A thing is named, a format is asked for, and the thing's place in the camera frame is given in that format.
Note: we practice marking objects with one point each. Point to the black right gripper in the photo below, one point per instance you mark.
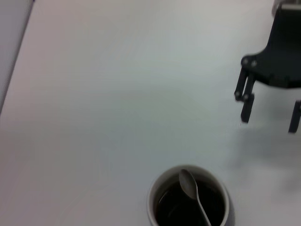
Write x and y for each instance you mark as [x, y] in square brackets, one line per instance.
[284, 58]

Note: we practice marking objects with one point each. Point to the grey ceramic cup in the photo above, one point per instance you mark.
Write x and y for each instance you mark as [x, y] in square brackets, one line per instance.
[169, 173]

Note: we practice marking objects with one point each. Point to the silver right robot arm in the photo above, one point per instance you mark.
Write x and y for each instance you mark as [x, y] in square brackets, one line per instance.
[278, 3]

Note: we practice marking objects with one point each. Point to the dark coffee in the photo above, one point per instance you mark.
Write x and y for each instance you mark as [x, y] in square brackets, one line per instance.
[174, 212]

